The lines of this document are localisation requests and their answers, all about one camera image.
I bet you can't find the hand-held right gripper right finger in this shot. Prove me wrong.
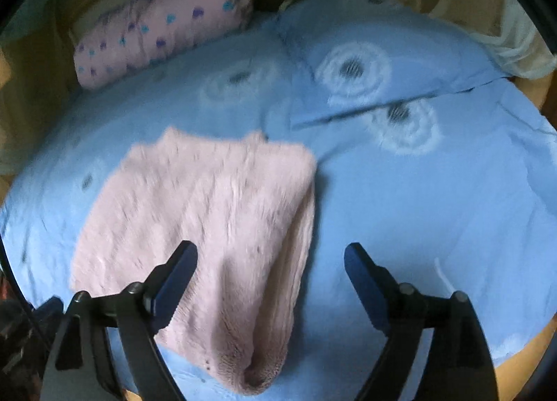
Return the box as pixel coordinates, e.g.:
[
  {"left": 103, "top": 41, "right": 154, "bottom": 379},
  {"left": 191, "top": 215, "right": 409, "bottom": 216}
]
[{"left": 344, "top": 242, "right": 499, "bottom": 401}]

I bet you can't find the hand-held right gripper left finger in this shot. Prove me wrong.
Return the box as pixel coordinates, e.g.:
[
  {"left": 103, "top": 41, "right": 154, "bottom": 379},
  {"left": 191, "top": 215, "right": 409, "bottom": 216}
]
[{"left": 41, "top": 240, "right": 199, "bottom": 401}]

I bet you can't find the pink knitted sweater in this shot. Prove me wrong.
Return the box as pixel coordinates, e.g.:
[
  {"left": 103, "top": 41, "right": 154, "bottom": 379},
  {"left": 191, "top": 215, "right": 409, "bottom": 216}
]
[{"left": 70, "top": 126, "right": 317, "bottom": 397}]

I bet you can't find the blue floral bedsheet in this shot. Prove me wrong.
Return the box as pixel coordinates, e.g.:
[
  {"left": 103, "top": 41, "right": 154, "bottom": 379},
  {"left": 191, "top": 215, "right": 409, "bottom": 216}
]
[{"left": 0, "top": 27, "right": 557, "bottom": 401}]

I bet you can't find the blue floral pillow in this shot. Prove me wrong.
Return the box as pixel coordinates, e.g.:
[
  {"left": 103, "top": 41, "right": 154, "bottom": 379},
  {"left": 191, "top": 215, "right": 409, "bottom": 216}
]
[{"left": 276, "top": 0, "right": 514, "bottom": 131}]

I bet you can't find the pink polka dot bolster pillow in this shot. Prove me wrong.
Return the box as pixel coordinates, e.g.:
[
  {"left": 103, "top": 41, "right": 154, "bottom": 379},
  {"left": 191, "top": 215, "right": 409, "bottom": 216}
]
[{"left": 73, "top": 0, "right": 254, "bottom": 92}]

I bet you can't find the white cloth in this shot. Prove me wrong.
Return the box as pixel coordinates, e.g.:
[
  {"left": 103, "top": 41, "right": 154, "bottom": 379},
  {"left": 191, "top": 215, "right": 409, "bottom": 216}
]
[{"left": 431, "top": 0, "right": 557, "bottom": 80}]

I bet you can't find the wooden bed frame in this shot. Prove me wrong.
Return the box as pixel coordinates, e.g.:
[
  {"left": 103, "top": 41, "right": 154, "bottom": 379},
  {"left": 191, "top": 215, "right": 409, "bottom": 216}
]
[{"left": 0, "top": 0, "right": 144, "bottom": 175}]

